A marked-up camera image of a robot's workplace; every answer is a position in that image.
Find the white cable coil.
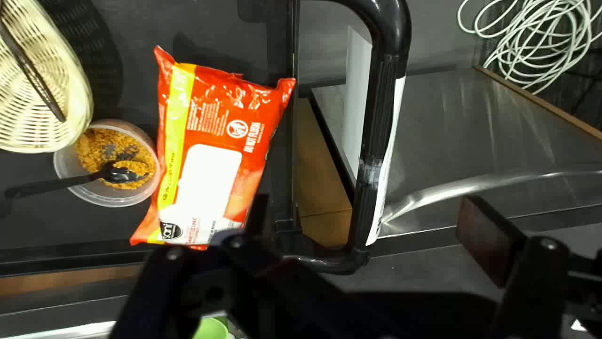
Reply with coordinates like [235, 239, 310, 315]
[455, 0, 602, 96]

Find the orange snack package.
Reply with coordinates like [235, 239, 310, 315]
[128, 43, 297, 252]

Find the black utility cart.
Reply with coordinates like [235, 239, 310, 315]
[237, 0, 414, 275]

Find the black spoon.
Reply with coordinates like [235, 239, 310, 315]
[4, 164, 137, 200]

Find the plastic container with orange food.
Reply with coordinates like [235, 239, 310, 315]
[52, 119, 162, 209]

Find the black utensil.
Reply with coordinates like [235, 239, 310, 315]
[0, 21, 67, 124]

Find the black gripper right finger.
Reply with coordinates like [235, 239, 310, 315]
[455, 196, 602, 339]

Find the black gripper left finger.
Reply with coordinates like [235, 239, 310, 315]
[111, 192, 344, 339]

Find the woven wicker basket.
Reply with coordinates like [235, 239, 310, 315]
[0, 0, 96, 156]

